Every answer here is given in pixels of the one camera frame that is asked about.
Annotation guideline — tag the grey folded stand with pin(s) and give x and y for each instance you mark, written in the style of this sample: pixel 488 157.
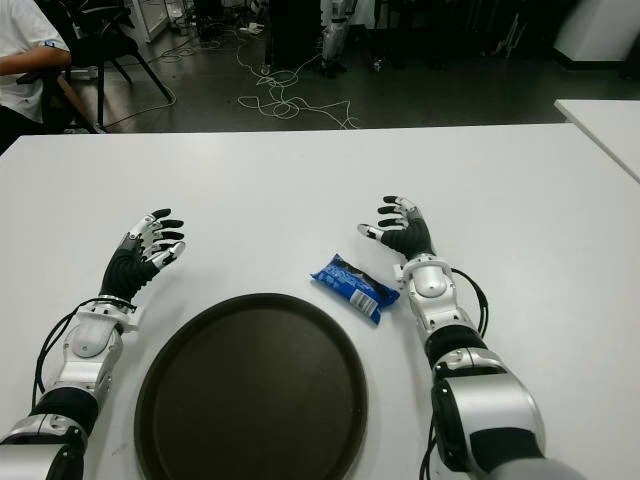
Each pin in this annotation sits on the grey folded stand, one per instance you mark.
pixel 510 35

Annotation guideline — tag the white block with black base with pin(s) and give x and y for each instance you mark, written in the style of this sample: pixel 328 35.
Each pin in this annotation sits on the white block with black base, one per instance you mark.
pixel 600 30

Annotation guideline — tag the white power strip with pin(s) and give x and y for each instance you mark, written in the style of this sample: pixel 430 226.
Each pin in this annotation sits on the white power strip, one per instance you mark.
pixel 251 28

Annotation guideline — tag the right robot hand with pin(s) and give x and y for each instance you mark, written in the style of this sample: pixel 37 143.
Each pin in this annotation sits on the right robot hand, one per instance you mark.
pixel 407 237

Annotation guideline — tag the white floor cabinet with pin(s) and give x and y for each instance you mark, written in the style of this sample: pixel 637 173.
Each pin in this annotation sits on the white floor cabinet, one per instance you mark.
pixel 157 20

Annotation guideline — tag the black chair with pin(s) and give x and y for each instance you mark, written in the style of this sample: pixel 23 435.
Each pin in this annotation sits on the black chair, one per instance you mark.
pixel 112 40

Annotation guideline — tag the round dark brown tray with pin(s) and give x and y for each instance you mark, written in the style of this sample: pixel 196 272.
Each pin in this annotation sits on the round dark brown tray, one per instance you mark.
pixel 250 390

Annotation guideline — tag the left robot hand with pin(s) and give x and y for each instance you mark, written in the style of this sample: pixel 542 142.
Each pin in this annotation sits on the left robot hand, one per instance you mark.
pixel 125 270

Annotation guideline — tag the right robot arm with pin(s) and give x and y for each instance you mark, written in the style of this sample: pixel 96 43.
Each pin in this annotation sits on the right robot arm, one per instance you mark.
pixel 480 400

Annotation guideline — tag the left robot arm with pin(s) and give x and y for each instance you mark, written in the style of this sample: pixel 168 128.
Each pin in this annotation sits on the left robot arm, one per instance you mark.
pixel 85 345

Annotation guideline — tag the seated person in white shirt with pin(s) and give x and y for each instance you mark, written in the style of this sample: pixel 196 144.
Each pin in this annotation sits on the seated person in white shirt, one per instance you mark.
pixel 22 60

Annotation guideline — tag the white side table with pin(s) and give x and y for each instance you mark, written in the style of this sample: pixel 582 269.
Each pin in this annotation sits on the white side table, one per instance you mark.
pixel 605 125

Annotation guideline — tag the blue Oreo packet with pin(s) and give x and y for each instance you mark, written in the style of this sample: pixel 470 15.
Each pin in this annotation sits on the blue Oreo packet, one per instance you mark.
pixel 352 286

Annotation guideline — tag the black cabinet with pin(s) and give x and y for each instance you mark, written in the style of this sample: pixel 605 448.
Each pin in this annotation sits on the black cabinet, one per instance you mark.
pixel 295 35

